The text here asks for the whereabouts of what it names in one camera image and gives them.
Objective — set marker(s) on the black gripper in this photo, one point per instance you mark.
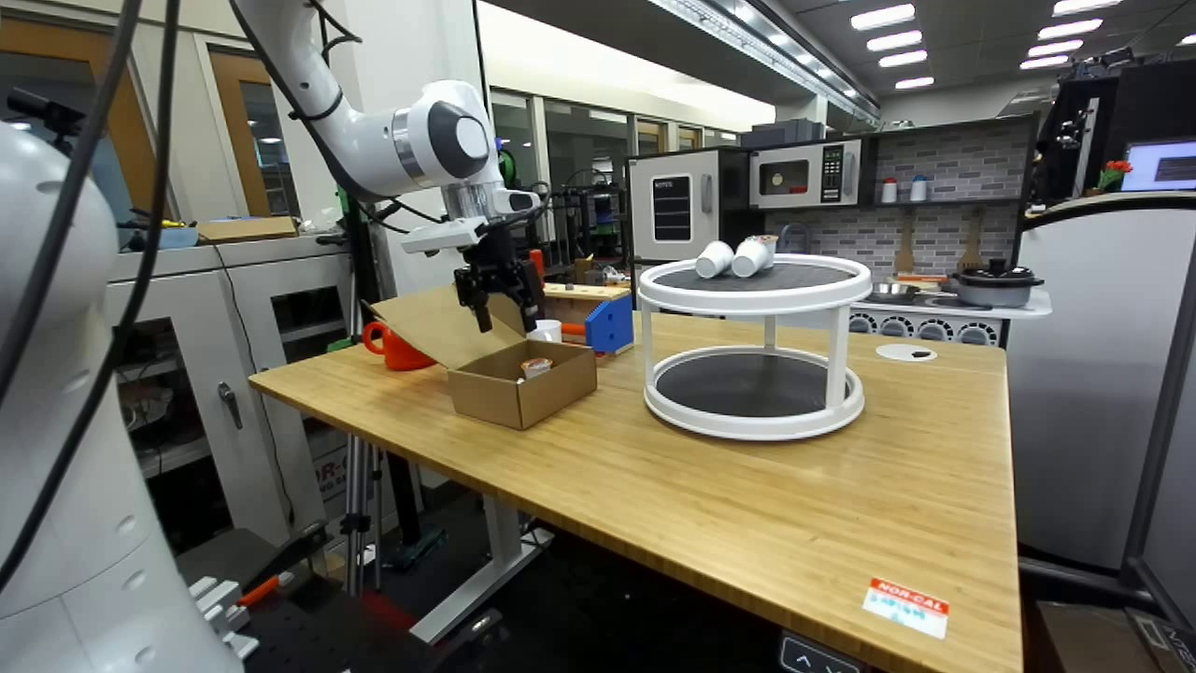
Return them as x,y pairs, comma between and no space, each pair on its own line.
497,268

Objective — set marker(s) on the orange-lidded coffee pod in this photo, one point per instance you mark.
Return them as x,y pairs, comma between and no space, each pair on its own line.
536,369

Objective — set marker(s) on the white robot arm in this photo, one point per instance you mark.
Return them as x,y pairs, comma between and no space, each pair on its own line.
434,145

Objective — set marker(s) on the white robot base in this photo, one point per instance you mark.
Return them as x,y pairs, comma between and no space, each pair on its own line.
99,587

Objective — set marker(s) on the brown cardboard box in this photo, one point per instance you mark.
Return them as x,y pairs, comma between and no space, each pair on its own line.
482,369

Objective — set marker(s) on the white two-tier turntable stand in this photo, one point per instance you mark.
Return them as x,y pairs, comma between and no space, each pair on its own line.
756,390

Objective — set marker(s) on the red toy teapot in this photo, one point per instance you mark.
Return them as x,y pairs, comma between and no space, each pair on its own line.
395,349

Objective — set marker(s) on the grey storage cabinet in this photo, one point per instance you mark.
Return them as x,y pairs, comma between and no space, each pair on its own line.
212,445

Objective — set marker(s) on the toy kitchen playset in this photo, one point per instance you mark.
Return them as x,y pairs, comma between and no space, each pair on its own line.
936,198

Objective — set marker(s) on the red white warning sticker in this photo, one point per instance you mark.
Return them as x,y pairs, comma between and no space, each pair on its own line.
906,607

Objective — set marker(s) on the black toy cooking pot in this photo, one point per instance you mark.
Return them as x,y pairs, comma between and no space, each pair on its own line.
997,287

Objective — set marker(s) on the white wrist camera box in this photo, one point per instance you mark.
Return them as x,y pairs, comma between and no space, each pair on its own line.
445,238

